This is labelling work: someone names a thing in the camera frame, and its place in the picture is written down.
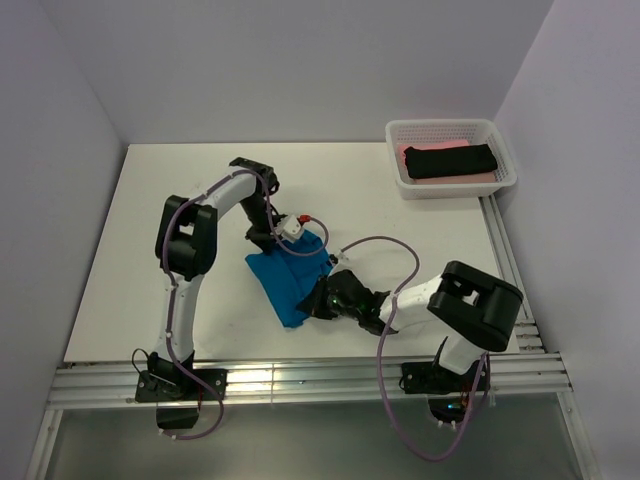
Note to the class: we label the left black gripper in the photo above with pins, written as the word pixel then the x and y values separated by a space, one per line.
pixel 264 240

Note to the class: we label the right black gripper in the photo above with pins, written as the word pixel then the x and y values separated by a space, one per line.
pixel 315 305

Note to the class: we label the blue t-shirt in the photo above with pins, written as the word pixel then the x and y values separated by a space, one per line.
pixel 288 279

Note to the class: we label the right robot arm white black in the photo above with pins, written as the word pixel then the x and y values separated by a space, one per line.
pixel 479 310

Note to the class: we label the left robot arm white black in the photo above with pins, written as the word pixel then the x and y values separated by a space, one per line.
pixel 186 246

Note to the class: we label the black rolled t-shirt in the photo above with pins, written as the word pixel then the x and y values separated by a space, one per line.
pixel 448 162

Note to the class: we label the white plastic basket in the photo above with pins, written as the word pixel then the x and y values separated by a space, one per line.
pixel 432 131

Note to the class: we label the pink folded t-shirt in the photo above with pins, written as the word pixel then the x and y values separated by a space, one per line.
pixel 468 179

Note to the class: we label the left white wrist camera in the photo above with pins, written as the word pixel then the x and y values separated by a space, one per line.
pixel 289 229

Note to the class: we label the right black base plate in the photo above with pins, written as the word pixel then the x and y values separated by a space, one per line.
pixel 431 378

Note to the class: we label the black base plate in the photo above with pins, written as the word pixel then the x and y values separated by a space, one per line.
pixel 153 389
pixel 431 378

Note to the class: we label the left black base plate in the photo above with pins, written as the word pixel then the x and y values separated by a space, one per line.
pixel 153 389

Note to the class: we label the aluminium rail frame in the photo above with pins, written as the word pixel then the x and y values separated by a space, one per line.
pixel 315 420

